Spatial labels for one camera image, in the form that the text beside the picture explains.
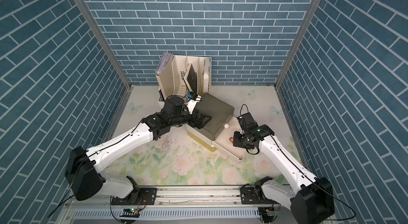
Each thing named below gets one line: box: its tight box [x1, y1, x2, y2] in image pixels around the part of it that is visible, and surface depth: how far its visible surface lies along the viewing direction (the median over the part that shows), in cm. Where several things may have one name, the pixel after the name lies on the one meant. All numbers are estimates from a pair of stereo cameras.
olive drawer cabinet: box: [186, 92, 235, 152], surface depth 84 cm
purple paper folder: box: [155, 50, 174, 76], surface depth 95 cm
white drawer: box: [213, 115, 249, 161], surface depth 85 cm
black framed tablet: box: [183, 63, 198, 93], surface depth 104 cm
